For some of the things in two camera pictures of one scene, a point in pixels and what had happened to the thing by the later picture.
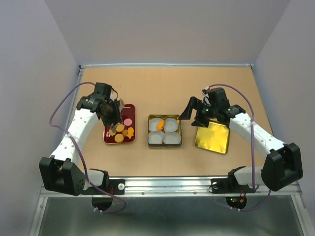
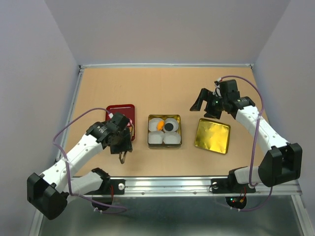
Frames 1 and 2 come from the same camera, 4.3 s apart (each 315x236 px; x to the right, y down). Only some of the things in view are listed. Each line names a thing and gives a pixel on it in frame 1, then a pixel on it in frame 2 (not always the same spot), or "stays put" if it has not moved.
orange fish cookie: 160,125 stays put
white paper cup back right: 171,125 stays put
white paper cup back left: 153,123 stays put
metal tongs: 121,103 to 122,156
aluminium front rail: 177,187 stays put
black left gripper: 117,117 to 127,146
